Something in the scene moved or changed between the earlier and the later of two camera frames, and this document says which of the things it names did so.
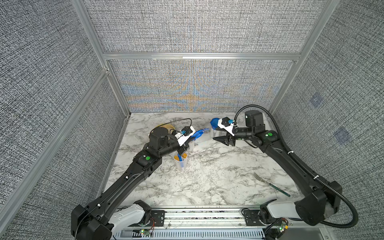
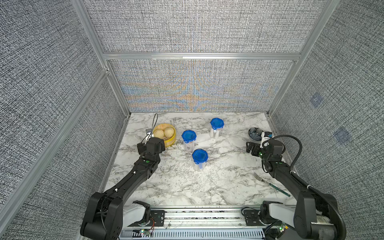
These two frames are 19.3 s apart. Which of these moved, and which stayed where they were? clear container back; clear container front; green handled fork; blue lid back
Moved: clear container front
Stayed: blue lid back; green handled fork; clear container back
